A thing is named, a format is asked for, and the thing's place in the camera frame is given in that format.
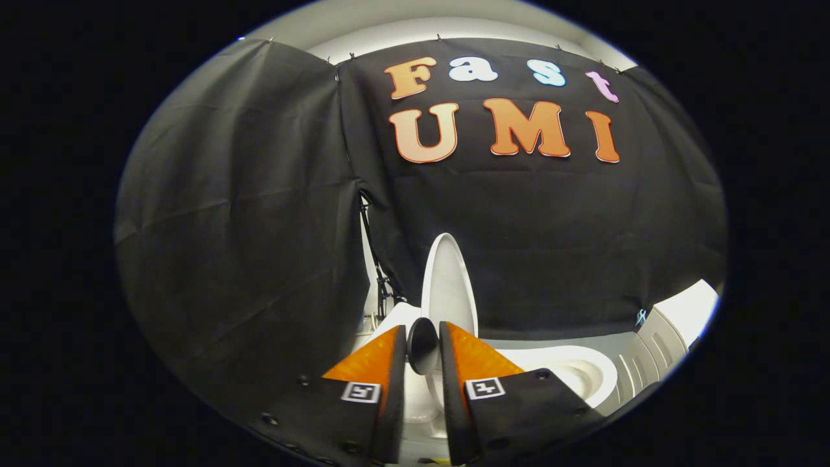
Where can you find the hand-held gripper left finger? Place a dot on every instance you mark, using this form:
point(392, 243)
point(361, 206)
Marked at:
point(389, 402)

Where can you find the black backdrop cloth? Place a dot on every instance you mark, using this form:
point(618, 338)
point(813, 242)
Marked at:
point(532, 227)

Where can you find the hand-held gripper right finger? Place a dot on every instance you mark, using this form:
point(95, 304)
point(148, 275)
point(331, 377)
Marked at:
point(457, 402)

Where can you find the white drawer cabinet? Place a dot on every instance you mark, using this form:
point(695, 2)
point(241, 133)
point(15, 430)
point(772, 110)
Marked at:
point(655, 350)

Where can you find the black stand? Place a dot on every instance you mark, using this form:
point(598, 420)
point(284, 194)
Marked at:
point(382, 285)

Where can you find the white toilet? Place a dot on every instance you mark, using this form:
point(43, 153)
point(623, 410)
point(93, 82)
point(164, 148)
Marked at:
point(570, 370)

